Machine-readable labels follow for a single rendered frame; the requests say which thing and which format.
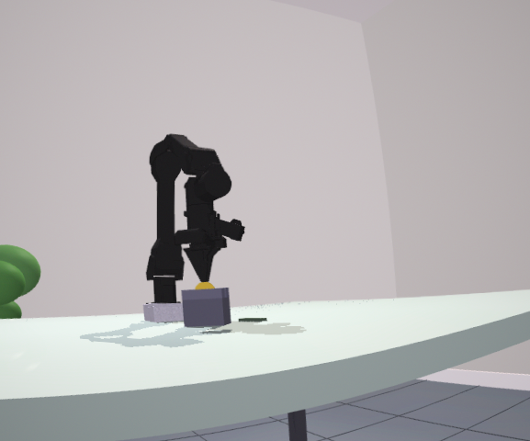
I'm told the gold coin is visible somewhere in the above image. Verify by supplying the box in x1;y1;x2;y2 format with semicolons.
196;282;215;289

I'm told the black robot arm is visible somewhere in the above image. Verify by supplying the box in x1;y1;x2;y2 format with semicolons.
146;133;245;304

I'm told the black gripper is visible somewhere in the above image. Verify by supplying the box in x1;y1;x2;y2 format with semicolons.
174;204;227;282

